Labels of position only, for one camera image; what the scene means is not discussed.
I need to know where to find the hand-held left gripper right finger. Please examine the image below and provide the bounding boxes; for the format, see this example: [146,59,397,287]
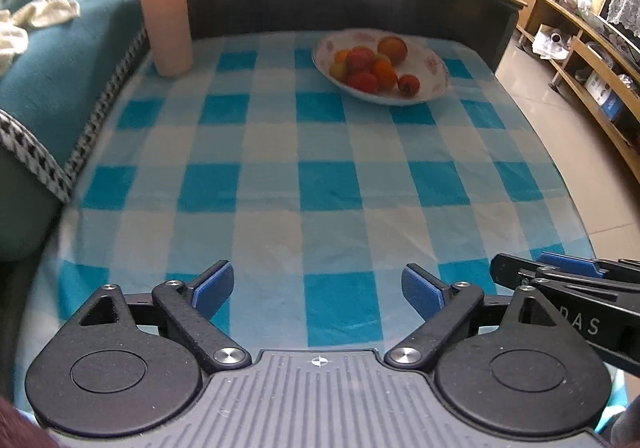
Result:
[384,263,563,373]

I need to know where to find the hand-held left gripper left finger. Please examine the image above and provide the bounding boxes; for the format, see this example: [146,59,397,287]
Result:
[79,261,252,374]

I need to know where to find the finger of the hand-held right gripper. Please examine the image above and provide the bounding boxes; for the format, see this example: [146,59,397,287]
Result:
[537,251,640,281]
[489,253,640,302]

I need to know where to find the white floral plate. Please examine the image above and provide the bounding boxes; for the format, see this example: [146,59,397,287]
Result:
[311,28,450,105]

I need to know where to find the small red tomato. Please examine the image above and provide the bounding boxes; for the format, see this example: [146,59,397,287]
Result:
[347,72,379,94]

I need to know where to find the large red tomato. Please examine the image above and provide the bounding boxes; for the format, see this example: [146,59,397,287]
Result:
[346,47,375,74]

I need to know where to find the large orange tangerine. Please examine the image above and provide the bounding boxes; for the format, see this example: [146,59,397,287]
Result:
[377,36,408,66]

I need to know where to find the person's left forearm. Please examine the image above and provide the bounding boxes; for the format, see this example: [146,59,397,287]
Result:
[0,395,58,448]

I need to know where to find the blue white checkered tablecloth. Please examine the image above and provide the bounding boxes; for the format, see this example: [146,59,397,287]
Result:
[12,31,598,411]

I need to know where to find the blue cardboard box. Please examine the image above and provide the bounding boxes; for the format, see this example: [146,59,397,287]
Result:
[602,93,626,121]

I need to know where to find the white cardboard box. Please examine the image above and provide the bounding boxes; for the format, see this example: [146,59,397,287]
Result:
[585,71,613,104]

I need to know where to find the wooden shelf unit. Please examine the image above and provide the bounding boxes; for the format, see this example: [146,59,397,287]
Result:
[497,0,640,169]

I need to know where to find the pink ribbed cylinder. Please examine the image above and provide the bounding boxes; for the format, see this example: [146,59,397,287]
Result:
[136,0,195,78]

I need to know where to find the crumpled white cloth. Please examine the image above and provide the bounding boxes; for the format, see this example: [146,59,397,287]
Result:
[0,0,81,74]

